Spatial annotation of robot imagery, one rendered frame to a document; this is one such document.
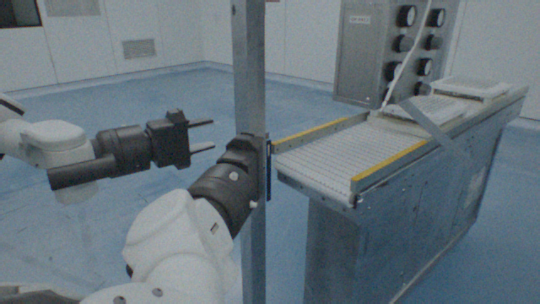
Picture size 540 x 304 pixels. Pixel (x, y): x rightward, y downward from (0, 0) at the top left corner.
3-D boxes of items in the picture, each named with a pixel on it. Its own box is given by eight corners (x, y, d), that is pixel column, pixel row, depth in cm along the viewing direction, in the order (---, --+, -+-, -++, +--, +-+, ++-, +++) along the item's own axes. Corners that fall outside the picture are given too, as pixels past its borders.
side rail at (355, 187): (354, 193, 76) (356, 181, 75) (348, 191, 78) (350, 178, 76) (527, 93, 156) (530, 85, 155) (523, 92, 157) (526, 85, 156)
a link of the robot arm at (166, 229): (186, 181, 41) (180, 217, 28) (224, 239, 43) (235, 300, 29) (137, 209, 40) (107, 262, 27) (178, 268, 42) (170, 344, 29)
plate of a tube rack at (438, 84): (491, 99, 129) (493, 94, 129) (427, 87, 146) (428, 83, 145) (511, 88, 144) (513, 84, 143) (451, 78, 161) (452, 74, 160)
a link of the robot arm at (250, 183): (219, 128, 54) (181, 159, 44) (277, 134, 52) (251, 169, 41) (224, 195, 59) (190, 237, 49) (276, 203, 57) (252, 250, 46)
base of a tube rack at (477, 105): (488, 111, 132) (489, 105, 131) (425, 99, 148) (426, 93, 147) (508, 100, 146) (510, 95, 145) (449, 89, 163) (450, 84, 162)
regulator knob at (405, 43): (405, 55, 61) (409, 29, 59) (393, 53, 63) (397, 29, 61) (414, 53, 63) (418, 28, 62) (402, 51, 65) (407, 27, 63)
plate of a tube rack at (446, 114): (470, 109, 118) (472, 104, 117) (438, 126, 103) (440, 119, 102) (403, 95, 134) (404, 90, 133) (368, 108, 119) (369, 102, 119)
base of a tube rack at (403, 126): (467, 123, 120) (468, 116, 119) (434, 141, 105) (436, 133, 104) (401, 107, 136) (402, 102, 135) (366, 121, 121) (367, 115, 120)
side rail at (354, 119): (274, 155, 95) (274, 144, 94) (270, 153, 96) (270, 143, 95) (465, 83, 175) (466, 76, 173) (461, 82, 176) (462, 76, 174)
